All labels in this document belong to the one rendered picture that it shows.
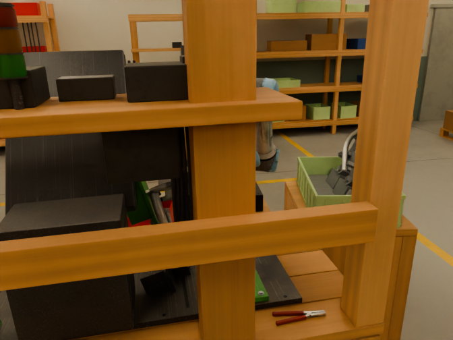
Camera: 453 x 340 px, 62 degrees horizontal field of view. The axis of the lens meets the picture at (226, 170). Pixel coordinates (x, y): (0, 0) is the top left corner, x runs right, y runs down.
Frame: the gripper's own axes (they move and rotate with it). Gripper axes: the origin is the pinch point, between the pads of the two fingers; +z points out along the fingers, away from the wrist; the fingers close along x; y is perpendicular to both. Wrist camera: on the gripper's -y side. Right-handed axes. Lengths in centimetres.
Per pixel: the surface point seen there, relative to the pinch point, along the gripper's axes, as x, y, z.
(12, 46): 60, 13, 9
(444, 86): -537, 246, -525
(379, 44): 43, -2, -63
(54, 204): 16.5, 0.9, 25.0
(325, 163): -105, 28, -91
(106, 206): 16.7, -4.8, 11.3
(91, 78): 46.6, 12.0, 0.0
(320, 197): -58, -4, -65
